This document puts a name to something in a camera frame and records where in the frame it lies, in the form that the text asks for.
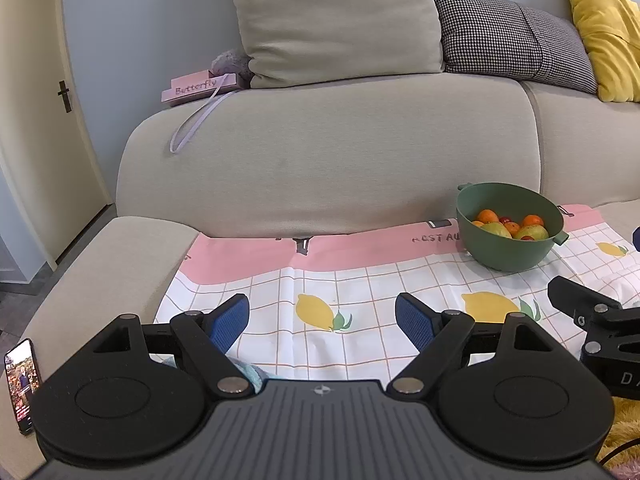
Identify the green plastic colander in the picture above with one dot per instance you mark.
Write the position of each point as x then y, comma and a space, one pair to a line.
500, 255

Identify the lemon print checked mat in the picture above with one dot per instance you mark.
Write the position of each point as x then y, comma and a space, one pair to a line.
350, 280

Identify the beige fabric sofa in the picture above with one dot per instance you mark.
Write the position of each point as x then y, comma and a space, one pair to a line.
325, 160

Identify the pink gift box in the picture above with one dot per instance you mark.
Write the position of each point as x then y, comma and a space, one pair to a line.
195, 91

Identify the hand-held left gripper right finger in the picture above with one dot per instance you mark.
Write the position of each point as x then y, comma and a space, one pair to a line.
415, 322

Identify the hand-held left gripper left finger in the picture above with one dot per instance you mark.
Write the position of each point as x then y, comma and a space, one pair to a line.
230, 322

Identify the yellow cushion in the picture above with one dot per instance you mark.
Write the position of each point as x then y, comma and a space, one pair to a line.
610, 35

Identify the beige cushion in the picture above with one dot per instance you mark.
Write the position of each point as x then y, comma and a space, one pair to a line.
335, 20

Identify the houndstooth cushion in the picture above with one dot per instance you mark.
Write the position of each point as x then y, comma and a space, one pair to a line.
510, 40

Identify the yellow fuzzy blanket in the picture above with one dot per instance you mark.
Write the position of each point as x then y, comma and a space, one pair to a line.
625, 425

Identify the lilac ribbon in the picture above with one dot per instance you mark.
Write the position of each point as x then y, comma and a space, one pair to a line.
173, 147

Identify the grey-purple plush toy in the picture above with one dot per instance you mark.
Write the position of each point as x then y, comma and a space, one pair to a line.
227, 62

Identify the black smartphone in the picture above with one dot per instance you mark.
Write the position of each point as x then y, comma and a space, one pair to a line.
22, 385

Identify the cream door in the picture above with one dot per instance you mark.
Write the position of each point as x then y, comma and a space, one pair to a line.
30, 110

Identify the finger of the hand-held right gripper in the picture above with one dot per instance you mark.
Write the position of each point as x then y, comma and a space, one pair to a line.
575, 300
636, 239

